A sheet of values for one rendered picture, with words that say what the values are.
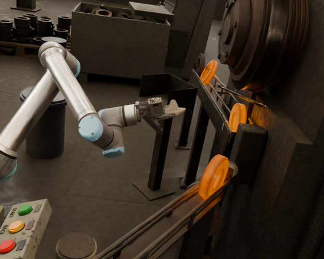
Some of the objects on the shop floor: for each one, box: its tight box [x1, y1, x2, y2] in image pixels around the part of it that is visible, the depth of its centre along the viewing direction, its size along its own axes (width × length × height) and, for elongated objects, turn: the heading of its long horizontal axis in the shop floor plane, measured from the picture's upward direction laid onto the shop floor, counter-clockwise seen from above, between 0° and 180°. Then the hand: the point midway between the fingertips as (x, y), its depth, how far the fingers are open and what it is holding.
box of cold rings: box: [70, 2, 171, 83], centre depth 417 cm, size 103×83×79 cm
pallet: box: [0, 14, 71, 59], centre depth 470 cm, size 120×81×44 cm
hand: (182, 111), depth 155 cm, fingers closed
